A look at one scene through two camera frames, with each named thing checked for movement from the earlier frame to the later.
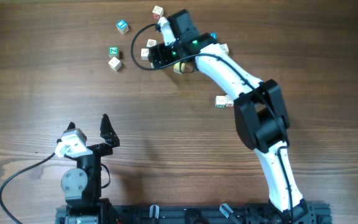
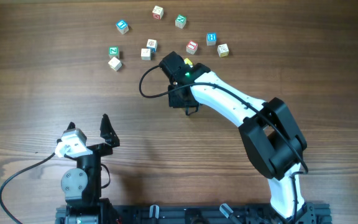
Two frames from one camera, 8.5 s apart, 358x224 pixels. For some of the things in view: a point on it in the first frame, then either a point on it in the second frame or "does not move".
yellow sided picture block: (224, 48) does not move
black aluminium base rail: (312, 213) does not move
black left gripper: (107, 134) does not move
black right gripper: (161, 50) -> (173, 102)
